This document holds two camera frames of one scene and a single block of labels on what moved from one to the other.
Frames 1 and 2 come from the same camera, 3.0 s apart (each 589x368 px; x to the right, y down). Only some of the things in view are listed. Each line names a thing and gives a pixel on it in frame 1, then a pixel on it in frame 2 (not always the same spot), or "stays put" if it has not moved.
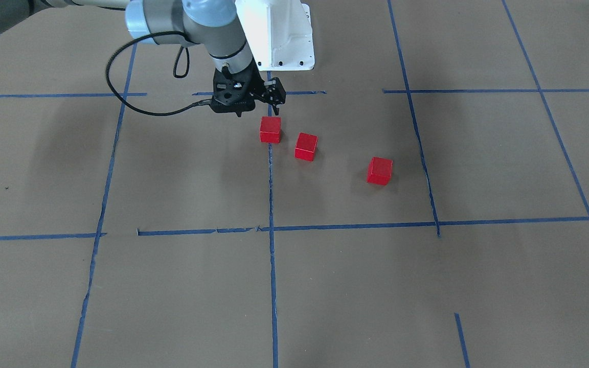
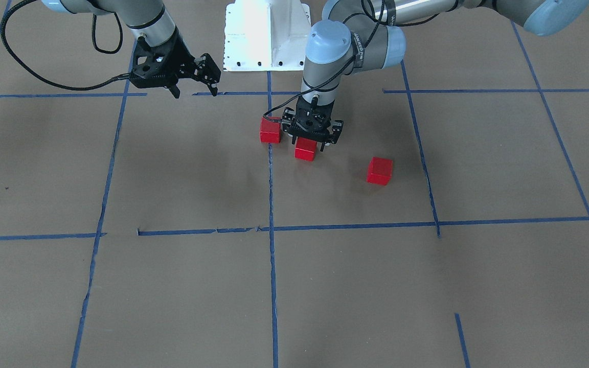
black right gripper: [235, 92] to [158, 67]
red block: [270, 130] stays put
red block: [380, 170] stays put
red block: [306, 146] stays put
